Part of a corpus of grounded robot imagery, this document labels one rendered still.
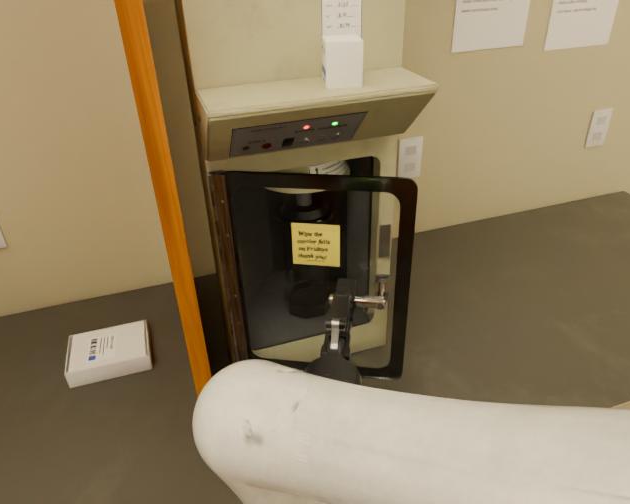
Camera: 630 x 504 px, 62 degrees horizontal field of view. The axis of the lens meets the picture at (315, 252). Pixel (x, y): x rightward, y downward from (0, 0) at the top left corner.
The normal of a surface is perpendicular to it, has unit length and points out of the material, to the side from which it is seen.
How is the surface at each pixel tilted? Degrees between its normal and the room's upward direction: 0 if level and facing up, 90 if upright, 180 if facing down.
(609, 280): 0
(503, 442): 33
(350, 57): 90
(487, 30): 90
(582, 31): 90
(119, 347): 0
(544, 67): 90
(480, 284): 0
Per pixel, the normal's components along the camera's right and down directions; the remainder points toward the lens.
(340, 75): 0.08, 0.53
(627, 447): -0.54, -0.77
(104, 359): -0.03, -0.85
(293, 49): 0.32, 0.50
